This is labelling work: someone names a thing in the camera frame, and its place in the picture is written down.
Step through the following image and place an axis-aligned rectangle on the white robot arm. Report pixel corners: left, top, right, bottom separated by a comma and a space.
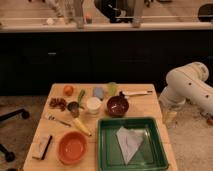
159, 62, 213, 124

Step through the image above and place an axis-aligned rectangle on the grey towel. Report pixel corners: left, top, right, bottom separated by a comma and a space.
116, 127, 144, 164

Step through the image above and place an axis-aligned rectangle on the orange fruit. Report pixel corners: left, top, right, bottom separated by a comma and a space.
63, 85, 74, 96

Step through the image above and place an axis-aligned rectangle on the green vegetable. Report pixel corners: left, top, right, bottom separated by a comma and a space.
77, 89, 86, 104

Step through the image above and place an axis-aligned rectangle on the black office chair base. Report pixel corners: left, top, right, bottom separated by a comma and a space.
0, 108, 31, 171

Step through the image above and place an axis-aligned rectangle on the light green cup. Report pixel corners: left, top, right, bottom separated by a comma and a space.
107, 82, 117, 96

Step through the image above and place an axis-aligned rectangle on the white handled brush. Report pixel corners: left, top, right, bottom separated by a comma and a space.
119, 90, 152, 98

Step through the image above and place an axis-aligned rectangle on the dark cabinet counter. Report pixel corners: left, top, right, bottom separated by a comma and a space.
0, 24, 213, 95

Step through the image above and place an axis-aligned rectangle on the small metal cup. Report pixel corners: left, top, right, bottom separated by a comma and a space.
67, 101, 79, 113

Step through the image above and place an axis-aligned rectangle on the dark red bowl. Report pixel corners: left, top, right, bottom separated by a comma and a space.
107, 96, 129, 117

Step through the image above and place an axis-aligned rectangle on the black and white eraser block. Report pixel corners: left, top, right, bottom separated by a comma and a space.
32, 134, 53, 160

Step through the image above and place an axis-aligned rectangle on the green plastic tray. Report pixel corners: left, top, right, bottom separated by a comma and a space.
98, 117, 169, 171

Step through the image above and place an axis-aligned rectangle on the orange plastic bowl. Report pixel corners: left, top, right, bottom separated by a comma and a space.
57, 131, 87, 165

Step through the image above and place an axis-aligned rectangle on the white cup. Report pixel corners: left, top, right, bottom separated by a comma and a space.
86, 97, 102, 114

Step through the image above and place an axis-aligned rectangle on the metal fork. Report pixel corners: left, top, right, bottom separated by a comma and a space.
45, 115, 71, 127

